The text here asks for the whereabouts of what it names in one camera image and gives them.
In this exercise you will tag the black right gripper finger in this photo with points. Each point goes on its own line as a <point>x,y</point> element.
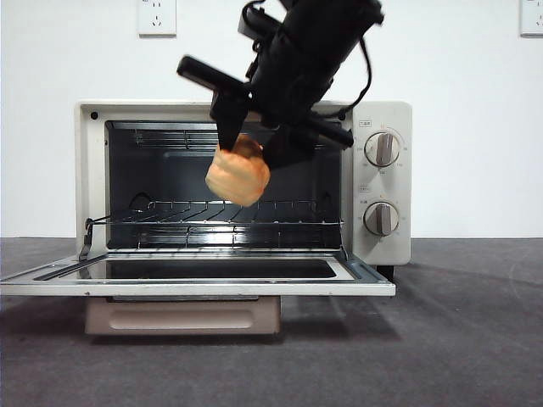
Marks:
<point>231,114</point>
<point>290,148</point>

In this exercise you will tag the golden bread loaf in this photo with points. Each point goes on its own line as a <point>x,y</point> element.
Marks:
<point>237,178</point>

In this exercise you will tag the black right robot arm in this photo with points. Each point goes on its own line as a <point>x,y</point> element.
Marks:
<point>314,51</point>

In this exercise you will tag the large oven temperature knob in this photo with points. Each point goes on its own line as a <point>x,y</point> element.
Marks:
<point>384,148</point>

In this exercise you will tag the small oven timer knob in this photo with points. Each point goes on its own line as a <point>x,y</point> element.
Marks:
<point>382,218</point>

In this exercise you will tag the white toaster oven body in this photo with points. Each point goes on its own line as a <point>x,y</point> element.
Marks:
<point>89,169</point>

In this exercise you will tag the dark grey table mat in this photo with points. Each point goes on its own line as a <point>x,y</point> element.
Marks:
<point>424,360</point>

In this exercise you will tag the white wall socket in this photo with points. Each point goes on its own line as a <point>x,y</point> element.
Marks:
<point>532,21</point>
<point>157,21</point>

